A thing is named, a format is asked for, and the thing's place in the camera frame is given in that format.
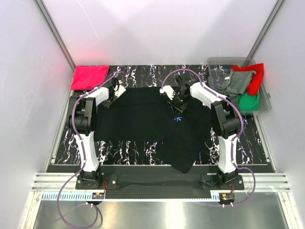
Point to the black t-shirt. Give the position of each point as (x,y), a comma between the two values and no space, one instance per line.
(144,115)

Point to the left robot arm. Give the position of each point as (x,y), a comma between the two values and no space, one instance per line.
(82,121)

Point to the left aluminium corner post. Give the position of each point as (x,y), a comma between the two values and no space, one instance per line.
(55,33)

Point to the right aluminium corner post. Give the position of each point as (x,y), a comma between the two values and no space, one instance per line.
(266,27)

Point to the aluminium frame rail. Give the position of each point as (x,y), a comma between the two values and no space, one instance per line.
(265,182)

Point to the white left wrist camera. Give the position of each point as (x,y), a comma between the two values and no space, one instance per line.
(118,90)

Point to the green t-shirt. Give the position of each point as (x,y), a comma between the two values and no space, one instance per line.
(249,102)

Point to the red t-shirt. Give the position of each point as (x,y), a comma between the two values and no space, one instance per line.
(257,78)

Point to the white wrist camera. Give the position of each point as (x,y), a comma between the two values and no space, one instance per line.
(167,90)
(118,90)

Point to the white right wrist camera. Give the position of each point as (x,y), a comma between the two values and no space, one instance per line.
(167,90)

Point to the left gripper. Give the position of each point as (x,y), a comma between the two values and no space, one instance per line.
(107,104)

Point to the grey t-shirt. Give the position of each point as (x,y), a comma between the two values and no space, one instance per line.
(235,83)

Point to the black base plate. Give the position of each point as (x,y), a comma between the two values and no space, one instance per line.
(133,192)

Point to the aluminium corner post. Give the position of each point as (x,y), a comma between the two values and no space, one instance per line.
(55,33)
(266,27)

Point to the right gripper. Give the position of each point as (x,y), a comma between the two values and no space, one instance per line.
(177,109)

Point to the pink folded t-shirt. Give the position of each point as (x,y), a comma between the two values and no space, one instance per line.
(88,77)

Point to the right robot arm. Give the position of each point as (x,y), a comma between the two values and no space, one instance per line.
(226,122)

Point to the clear plastic bin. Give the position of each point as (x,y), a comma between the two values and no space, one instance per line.
(219,67)

